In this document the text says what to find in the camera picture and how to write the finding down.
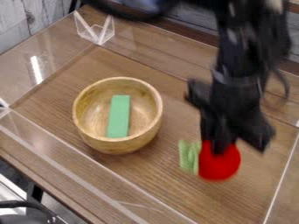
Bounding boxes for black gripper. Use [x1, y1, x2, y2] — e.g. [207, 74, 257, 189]
[185, 73, 277, 155]

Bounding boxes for red plush fruit green leaves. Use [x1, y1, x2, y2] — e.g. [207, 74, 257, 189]
[179, 140, 241, 181]

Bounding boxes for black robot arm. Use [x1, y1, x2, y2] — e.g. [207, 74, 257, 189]
[85, 0, 292, 155]

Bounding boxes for green rectangular block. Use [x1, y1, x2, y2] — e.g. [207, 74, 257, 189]
[107, 95, 131, 138]

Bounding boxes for wooden bowl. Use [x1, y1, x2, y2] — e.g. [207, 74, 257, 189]
[73, 77, 165, 155]

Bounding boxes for black metal table leg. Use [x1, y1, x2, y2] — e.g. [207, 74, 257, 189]
[27, 182, 43, 203]

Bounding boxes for black cable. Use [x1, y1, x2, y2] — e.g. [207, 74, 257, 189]
[0, 200, 53, 224]

